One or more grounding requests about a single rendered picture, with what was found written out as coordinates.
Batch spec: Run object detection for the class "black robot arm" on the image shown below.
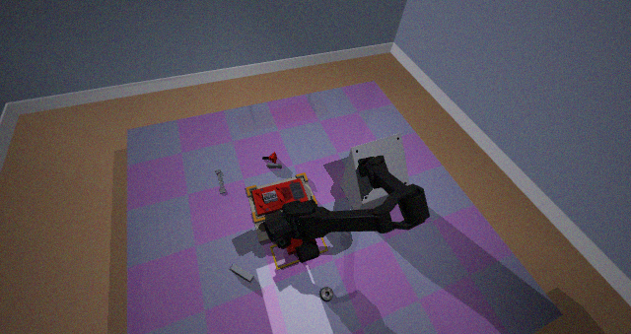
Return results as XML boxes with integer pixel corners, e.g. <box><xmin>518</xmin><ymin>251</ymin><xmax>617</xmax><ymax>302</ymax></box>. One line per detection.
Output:
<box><xmin>263</xmin><ymin>156</ymin><xmax>430</xmax><ymax>249</ymax></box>

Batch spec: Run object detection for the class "black toy car wheel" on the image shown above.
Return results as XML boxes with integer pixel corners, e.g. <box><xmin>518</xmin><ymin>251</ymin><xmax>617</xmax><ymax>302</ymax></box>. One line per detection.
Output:
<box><xmin>320</xmin><ymin>287</ymin><xmax>333</xmax><ymax>301</ymax></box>

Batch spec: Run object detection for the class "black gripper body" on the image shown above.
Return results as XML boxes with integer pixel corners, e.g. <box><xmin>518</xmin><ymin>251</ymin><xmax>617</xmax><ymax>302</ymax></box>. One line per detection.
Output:
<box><xmin>282</xmin><ymin>200</ymin><xmax>320</xmax><ymax>263</ymax></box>

